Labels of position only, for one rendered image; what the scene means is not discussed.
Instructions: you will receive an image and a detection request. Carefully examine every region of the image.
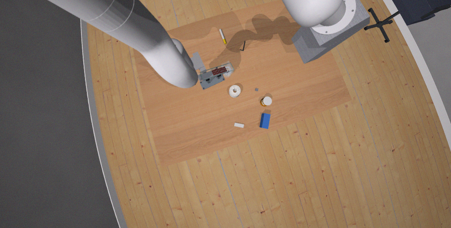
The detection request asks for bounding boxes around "blue rectangular block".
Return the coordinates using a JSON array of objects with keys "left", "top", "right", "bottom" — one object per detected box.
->
[{"left": 260, "top": 113, "right": 271, "bottom": 129}]

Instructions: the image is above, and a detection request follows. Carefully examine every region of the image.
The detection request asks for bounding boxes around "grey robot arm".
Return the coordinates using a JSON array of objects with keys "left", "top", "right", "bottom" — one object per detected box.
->
[{"left": 48, "top": 0, "right": 356, "bottom": 88}]

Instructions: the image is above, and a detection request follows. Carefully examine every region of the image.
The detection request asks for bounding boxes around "amber pill bottle with white cap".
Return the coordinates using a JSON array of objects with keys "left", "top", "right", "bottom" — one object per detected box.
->
[{"left": 260, "top": 96, "right": 272, "bottom": 107}]

